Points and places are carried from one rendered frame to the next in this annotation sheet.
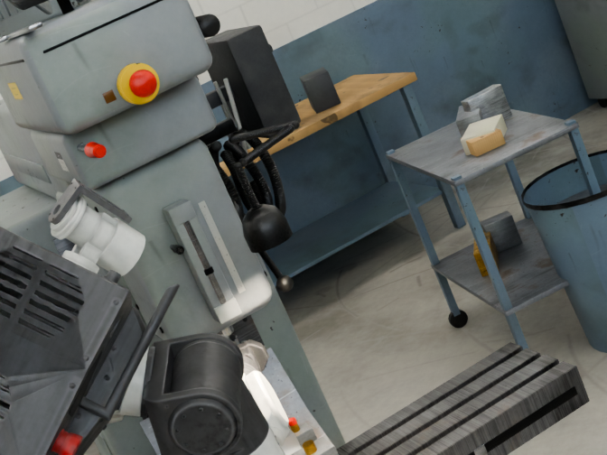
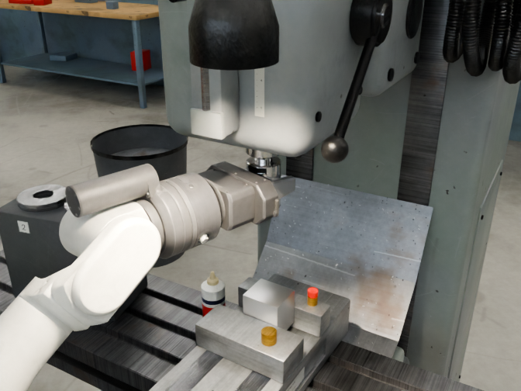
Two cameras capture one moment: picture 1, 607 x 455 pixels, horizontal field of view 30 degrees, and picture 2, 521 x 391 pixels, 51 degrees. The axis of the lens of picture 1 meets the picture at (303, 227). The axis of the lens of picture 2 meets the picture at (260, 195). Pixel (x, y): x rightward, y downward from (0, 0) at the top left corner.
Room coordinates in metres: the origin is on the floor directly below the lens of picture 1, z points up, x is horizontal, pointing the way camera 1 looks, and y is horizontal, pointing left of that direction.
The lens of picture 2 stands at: (1.43, -0.29, 1.54)
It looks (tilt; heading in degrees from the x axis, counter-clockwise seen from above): 25 degrees down; 47
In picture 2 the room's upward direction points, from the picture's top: straight up
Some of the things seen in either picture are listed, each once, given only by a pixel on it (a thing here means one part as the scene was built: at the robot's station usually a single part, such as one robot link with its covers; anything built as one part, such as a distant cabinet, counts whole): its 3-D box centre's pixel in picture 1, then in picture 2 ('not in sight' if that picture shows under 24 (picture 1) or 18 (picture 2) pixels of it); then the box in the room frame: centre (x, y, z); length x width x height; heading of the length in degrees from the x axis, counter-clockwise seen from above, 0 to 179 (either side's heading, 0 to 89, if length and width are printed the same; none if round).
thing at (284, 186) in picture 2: not in sight; (279, 190); (1.89, 0.18, 1.24); 0.06 x 0.02 x 0.03; 0
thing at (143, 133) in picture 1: (119, 128); not in sight; (1.93, 0.22, 1.68); 0.34 x 0.24 x 0.10; 18
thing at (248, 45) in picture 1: (250, 81); not in sight; (2.28, -0.02, 1.62); 0.20 x 0.09 x 0.21; 18
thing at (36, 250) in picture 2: not in sight; (74, 247); (1.77, 0.59, 1.02); 0.22 x 0.12 x 0.20; 119
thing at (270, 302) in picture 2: (282, 450); (268, 309); (1.89, 0.20, 1.03); 0.06 x 0.05 x 0.06; 105
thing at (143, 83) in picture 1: (142, 83); not in sight; (1.65, 0.13, 1.76); 0.04 x 0.03 x 0.04; 108
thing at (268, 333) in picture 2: (309, 447); (268, 336); (1.84, 0.15, 1.04); 0.02 x 0.02 x 0.02
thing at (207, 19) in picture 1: (168, 33); not in sight; (1.97, 0.08, 1.79); 0.45 x 0.04 x 0.04; 18
